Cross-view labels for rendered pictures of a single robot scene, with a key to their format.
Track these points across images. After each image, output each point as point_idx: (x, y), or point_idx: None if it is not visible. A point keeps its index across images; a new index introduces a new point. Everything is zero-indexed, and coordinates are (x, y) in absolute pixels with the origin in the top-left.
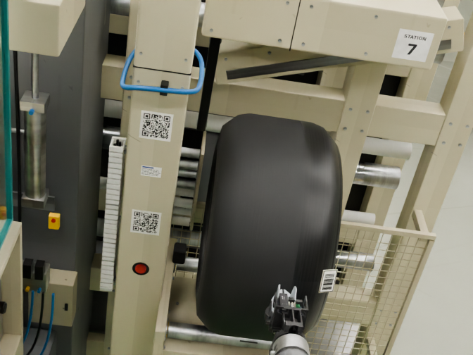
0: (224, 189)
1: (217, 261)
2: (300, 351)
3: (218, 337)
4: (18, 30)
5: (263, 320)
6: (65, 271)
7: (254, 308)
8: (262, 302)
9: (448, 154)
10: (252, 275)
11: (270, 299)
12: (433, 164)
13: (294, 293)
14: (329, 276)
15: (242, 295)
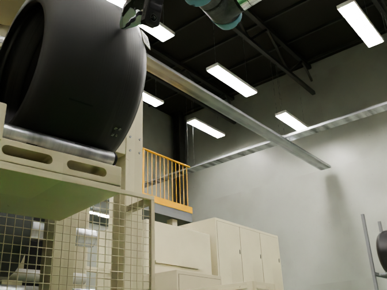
0: None
1: (65, 2)
2: None
3: (54, 137)
4: None
5: (111, 56)
6: None
7: (103, 40)
8: (109, 35)
9: (135, 160)
10: (97, 11)
11: (114, 33)
12: (128, 167)
13: (136, 10)
14: (145, 37)
15: (93, 24)
